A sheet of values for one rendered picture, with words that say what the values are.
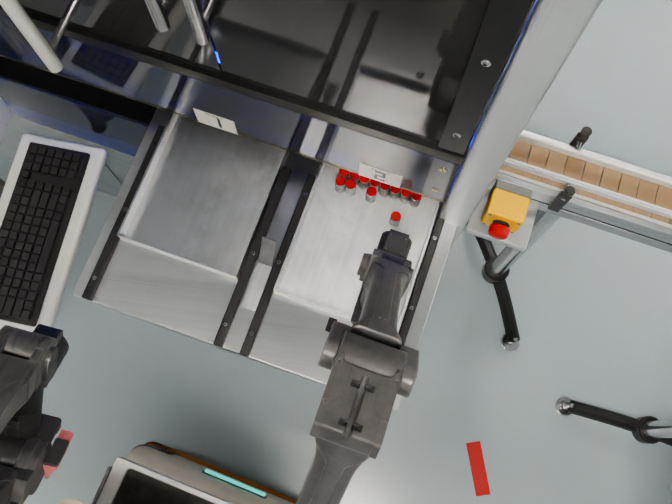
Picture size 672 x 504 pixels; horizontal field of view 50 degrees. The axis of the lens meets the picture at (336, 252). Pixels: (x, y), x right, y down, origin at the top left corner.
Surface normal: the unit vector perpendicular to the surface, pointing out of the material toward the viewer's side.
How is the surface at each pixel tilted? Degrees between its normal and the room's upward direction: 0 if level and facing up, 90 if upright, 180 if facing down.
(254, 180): 0
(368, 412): 16
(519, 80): 90
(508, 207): 0
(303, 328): 0
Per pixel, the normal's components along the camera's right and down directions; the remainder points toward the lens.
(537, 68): -0.33, 0.91
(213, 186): 0.00, -0.25
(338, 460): -0.24, 0.57
